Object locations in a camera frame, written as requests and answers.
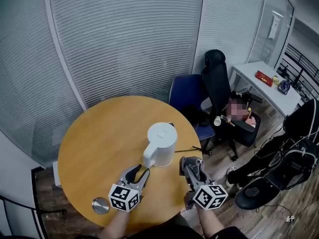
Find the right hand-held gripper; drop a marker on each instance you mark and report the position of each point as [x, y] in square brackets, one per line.
[210, 197]

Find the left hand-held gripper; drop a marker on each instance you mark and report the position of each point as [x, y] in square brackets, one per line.
[124, 197]

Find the white kettle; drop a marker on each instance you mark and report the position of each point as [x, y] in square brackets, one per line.
[162, 143]

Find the person's left forearm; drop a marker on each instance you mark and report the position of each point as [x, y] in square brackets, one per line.
[115, 224]

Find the person's right forearm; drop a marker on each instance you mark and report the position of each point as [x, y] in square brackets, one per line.
[210, 223]

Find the round metal lid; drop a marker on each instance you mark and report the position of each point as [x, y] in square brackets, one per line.
[100, 205]

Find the paper cup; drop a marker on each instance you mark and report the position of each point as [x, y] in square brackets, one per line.
[217, 121]

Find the black round stool seat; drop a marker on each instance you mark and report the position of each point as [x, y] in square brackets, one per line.
[254, 194]

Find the person's black clothing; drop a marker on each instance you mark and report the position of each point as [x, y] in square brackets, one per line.
[162, 230]

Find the black bag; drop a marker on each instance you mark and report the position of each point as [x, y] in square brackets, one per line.
[197, 114]

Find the plastic bottle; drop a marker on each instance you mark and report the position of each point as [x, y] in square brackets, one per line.
[227, 120]

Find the white box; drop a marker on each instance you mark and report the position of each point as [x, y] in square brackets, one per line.
[56, 174]

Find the blue chair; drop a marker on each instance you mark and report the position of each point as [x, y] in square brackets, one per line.
[188, 88]

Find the black office chair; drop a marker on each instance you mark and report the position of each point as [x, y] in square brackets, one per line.
[216, 83]

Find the white power plug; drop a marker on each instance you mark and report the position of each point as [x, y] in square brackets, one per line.
[290, 218]

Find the white desk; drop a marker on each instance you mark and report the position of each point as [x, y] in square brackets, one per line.
[251, 76]

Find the red box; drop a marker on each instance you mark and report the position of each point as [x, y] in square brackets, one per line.
[263, 78]

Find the small yellow toy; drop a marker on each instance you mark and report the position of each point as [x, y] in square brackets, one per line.
[275, 80]

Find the round purple device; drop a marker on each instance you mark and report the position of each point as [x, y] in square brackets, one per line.
[284, 86]

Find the black railing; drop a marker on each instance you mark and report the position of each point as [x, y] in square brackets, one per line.
[302, 66]

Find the black metal frame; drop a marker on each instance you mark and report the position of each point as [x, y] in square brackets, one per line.
[37, 208]

